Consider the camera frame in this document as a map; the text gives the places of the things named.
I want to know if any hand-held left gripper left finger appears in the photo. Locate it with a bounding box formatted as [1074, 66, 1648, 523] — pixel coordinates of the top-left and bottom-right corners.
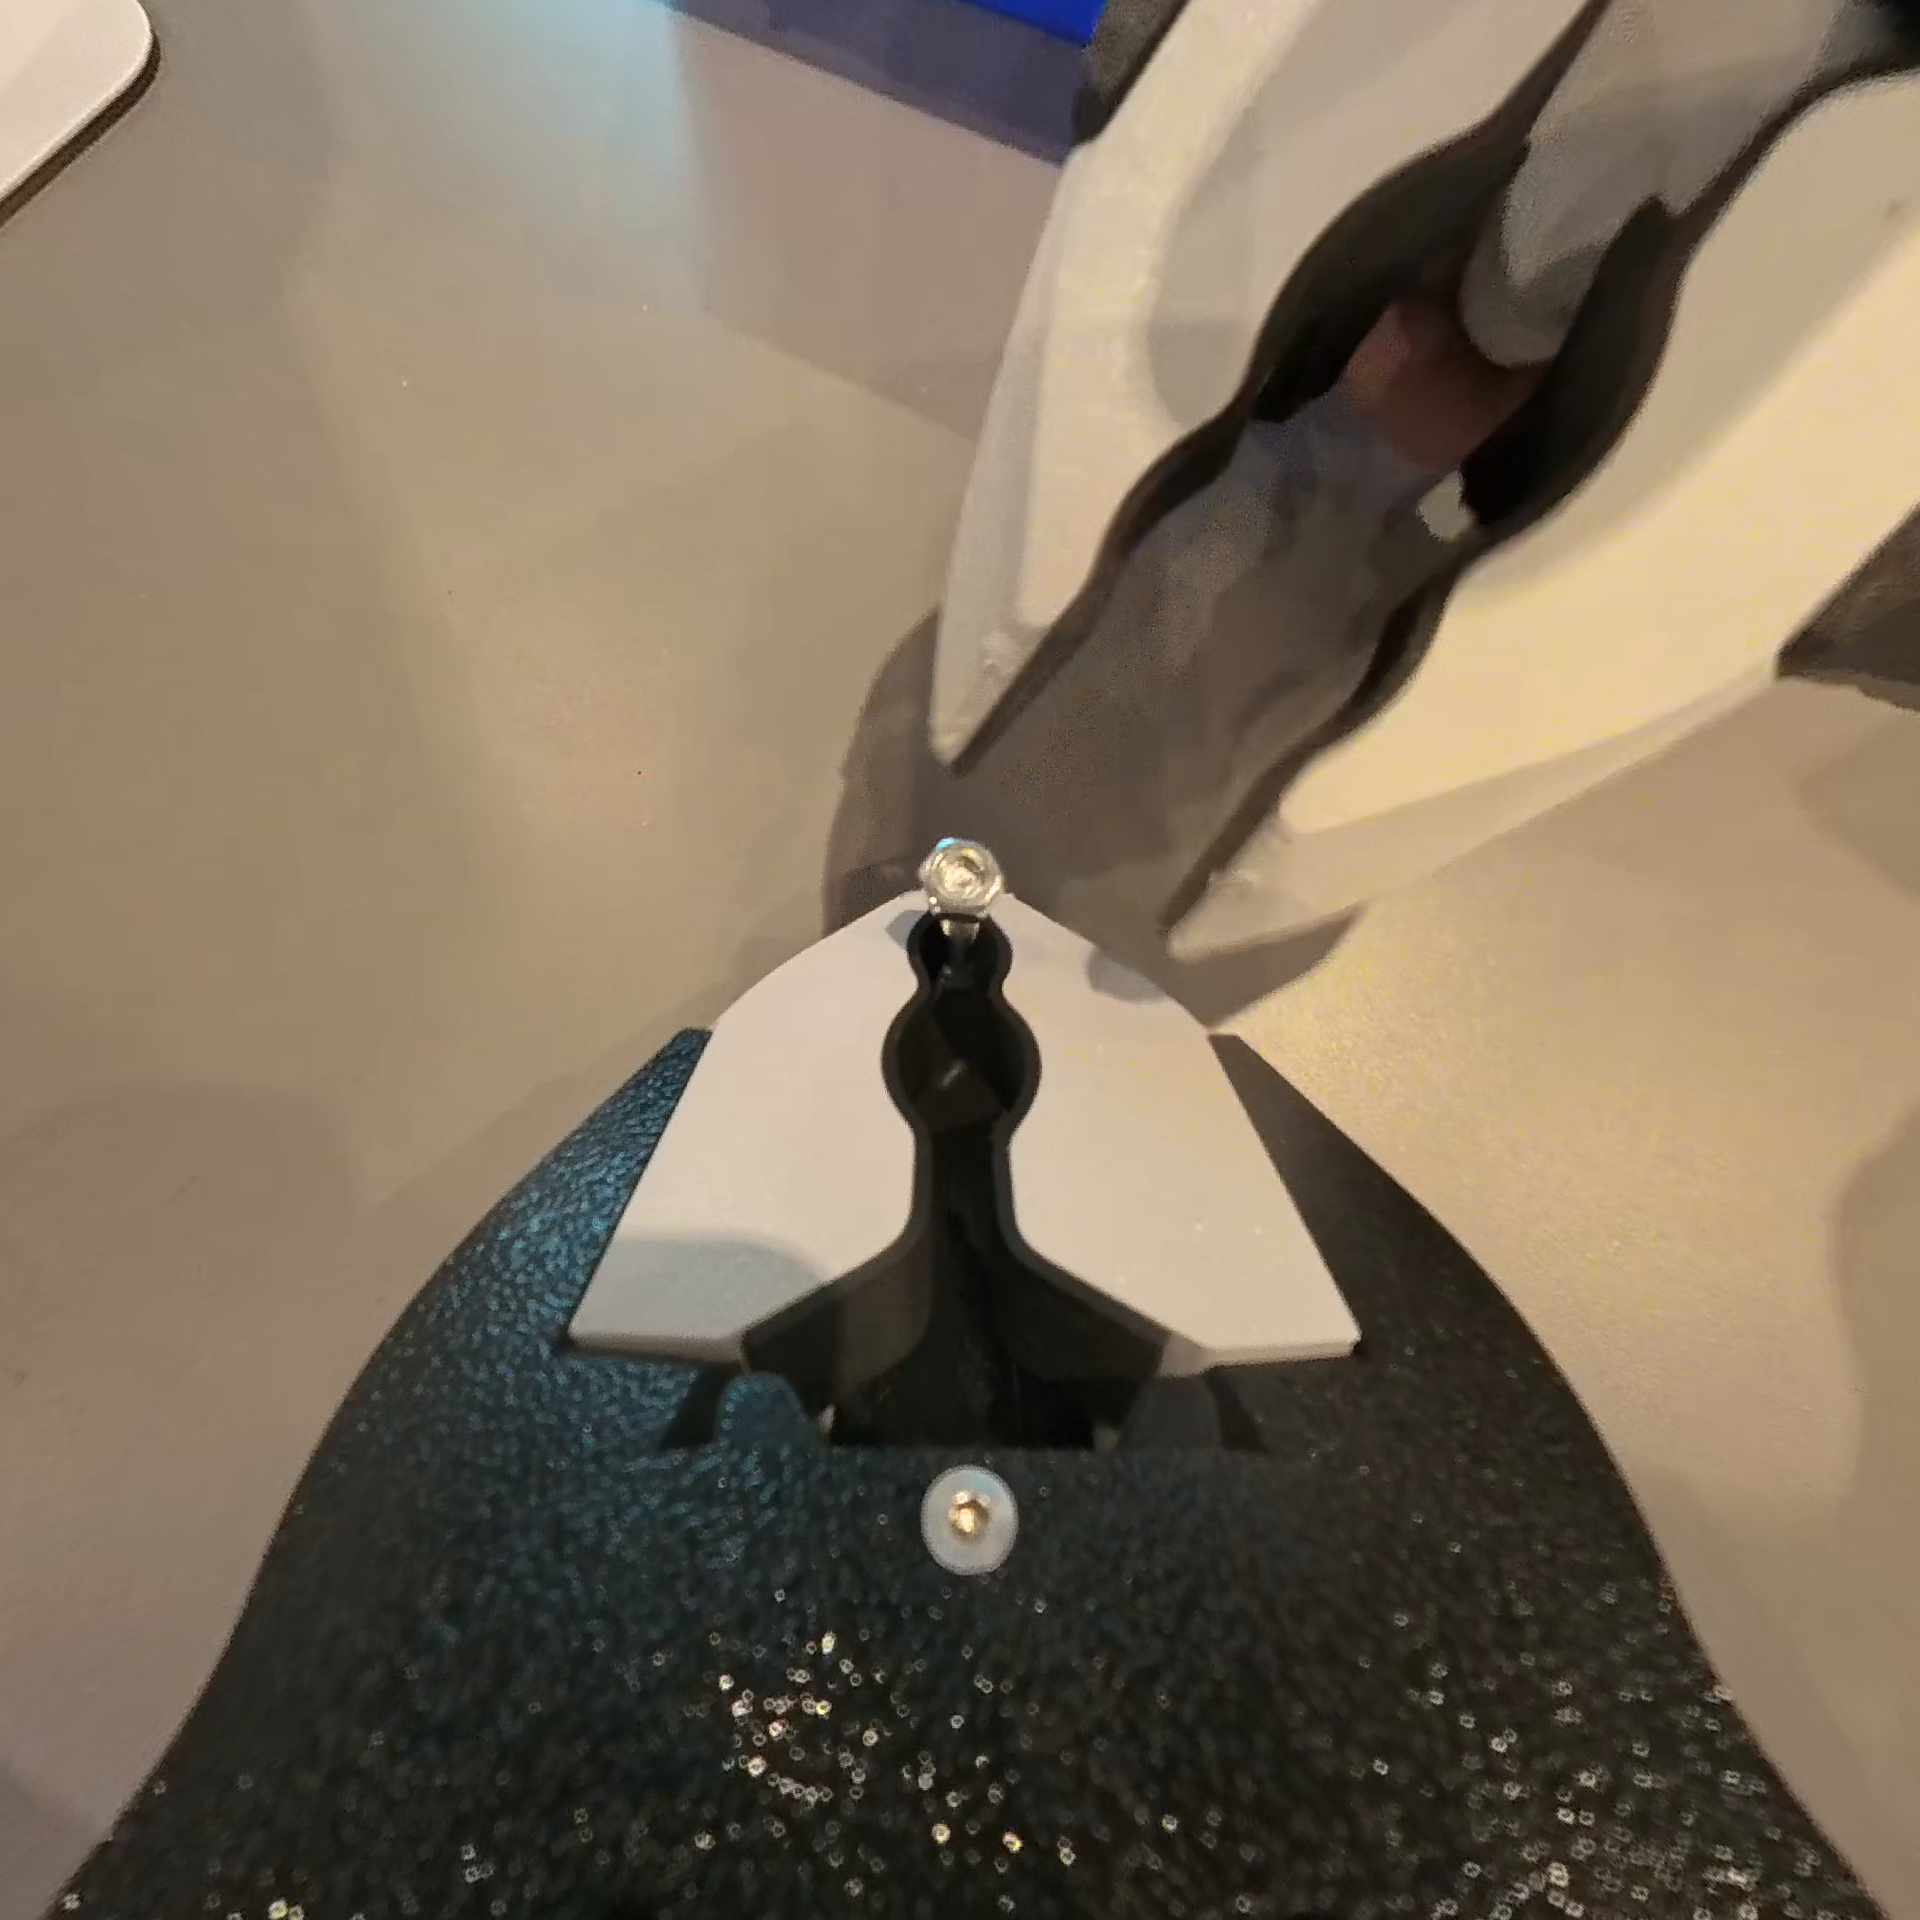
[566, 894, 963, 1447]

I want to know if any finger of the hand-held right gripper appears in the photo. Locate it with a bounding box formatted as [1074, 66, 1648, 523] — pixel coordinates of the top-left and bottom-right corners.
[927, 0, 1601, 774]
[1167, 36, 1920, 966]

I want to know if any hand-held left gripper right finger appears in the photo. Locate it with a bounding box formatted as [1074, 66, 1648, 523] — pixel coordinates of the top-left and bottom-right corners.
[960, 894, 1364, 1447]

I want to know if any silver hex nut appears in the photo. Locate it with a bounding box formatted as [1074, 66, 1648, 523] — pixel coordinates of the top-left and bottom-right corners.
[919, 836, 1008, 921]

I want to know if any blue plastic bin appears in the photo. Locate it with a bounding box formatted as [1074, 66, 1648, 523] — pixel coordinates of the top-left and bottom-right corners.
[666, 0, 1112, 160]

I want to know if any person's right hand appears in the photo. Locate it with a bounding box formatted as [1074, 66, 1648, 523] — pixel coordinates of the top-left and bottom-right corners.
[1342, 292, 1518, 468]

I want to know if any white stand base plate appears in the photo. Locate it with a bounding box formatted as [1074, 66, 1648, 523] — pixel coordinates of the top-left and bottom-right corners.
[0, 0, 160, 213]

